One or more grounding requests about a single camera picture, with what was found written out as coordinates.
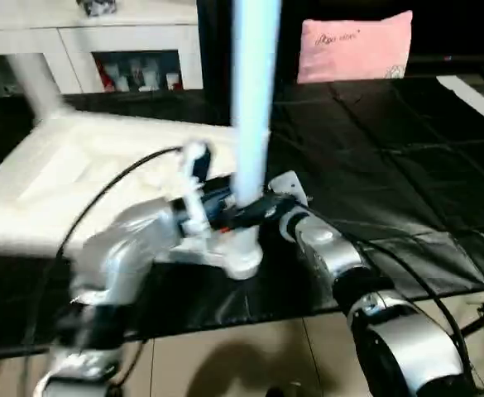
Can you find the white plastic table leg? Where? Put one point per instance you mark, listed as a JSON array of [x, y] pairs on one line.
[[252, 91], [35, 83]]

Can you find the white plastic table top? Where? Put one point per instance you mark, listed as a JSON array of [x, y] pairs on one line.
[[101, 165]]

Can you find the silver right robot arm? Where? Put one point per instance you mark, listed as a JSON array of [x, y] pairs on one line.
[[366, 281]]

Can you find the black work mat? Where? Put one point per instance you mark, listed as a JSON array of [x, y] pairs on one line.
[[390, 165]]

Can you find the black furniture with yellow label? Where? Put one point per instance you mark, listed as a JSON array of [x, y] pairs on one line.
[[217, 41]]

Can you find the pink pillow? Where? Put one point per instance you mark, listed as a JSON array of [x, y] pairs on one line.
[[353, 45]]

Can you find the white cabinet with glass doors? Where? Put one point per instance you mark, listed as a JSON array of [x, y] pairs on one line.
[[84, 50]]

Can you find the dark low tv bench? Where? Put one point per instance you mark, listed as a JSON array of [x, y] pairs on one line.
[[461, 64]]

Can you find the dark ornament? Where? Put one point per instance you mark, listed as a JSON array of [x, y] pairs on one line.
[[99, 6]]

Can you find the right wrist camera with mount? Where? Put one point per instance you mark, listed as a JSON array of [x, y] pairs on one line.
[[289, 186]]

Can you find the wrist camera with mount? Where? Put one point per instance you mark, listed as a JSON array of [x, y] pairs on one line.
[[196, 182], [289, 186]]

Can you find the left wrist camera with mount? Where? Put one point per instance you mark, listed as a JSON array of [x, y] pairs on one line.
[[196, 182]]

